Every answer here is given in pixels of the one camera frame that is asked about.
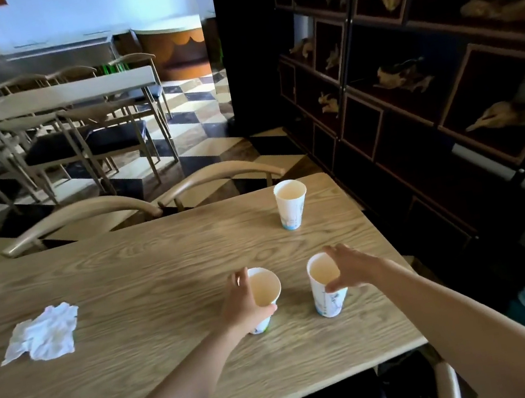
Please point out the person's right hand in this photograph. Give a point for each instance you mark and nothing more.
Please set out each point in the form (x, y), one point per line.
(357, 268)

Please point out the person's left hand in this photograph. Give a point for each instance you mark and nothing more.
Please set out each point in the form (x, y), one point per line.
(240, 303)

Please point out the person's right thumb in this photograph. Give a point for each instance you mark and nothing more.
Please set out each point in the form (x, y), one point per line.
(336, 286)

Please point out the person's left thumb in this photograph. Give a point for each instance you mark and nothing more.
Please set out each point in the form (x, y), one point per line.
(264, 312)

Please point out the white paper cup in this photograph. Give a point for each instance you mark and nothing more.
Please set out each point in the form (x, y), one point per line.
(265, 288)
(292, 209)
(325, 303)

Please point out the person's right forearm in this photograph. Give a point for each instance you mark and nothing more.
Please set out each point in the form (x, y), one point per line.
(463, 318)

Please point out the person's left forearm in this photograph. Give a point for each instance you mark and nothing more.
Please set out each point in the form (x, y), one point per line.
(175, 396)

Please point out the light wooden armchair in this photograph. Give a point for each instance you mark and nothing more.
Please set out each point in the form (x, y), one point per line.
(79, 210)
(217, 169)

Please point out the dark wooden display shelf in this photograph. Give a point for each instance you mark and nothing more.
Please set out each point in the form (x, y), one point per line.
(413, 141)

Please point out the crumpled white tissue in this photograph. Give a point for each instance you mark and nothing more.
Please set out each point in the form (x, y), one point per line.
(44, 335)

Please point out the collection of driftwood ornaments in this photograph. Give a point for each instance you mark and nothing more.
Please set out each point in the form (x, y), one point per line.
(402, 75)

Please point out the group of cushioned wooden chairs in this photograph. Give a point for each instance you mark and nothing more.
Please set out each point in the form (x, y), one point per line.
(111, 136)

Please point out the round orange counter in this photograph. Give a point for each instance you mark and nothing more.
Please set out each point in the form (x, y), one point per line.
(177, 50)

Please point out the grey steel counter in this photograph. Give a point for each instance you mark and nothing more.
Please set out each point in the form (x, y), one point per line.
(18, 59)

